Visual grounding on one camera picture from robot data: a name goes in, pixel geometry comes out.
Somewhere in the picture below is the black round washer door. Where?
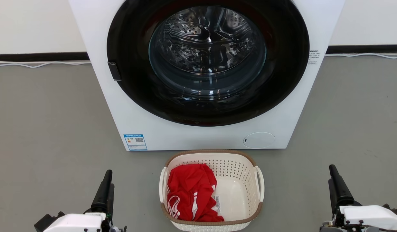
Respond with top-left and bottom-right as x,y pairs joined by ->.
107,0 -> 310,127

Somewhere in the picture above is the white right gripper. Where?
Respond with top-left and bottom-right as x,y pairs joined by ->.
320,164 -> 397,232

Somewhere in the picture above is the thin black right gripper cable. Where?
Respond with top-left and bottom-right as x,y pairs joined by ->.
353,222 -> 397,232

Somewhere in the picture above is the round white filter cover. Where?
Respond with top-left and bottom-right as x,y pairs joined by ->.
243,132 -> 276,149

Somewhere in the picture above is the white floor cable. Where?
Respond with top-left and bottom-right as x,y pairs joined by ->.
0,60 -> 91,69
325,53 -> 397,59

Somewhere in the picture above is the white perforated laundry basket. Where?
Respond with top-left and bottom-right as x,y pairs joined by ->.
159,149 -> 265,232

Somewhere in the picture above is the white front-load washing machine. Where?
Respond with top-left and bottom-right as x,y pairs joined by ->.
69,0 -> 345,151

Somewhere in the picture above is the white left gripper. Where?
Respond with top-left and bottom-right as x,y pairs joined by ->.
43,169 -> 115,232

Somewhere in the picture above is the red garment with white stripes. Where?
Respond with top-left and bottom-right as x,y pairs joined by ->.
166,163 -> 225,222

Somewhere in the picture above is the black washer door handle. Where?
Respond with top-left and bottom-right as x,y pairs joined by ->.
108,61 -> 122,82

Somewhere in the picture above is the black text warning label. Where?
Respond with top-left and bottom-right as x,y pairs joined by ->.
308,49 -> 320,66

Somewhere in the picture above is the blue energy label sticker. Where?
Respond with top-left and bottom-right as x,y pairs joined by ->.
123,134 -> 148,151

